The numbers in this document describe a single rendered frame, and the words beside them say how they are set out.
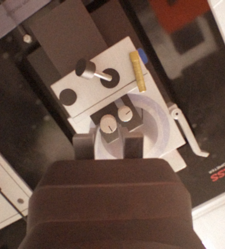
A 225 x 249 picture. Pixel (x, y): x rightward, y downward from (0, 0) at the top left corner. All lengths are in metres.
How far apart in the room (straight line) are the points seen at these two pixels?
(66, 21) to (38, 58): 0.10
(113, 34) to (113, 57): 0.12
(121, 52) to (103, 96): 0.04
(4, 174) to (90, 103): 0.24
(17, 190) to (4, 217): 0.07
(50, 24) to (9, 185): 0.27
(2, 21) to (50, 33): 0.11
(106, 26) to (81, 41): 0.09
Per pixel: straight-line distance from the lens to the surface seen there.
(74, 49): 0.21
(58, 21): 0.22
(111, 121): 0.16
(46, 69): 0.29
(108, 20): 0.29
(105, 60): 0.17
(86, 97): 0.17
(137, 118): 0.18
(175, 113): 0.20
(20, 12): 0.30
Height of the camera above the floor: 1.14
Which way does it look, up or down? 15 degrees up
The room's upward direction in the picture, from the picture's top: 148 degrees clockwise
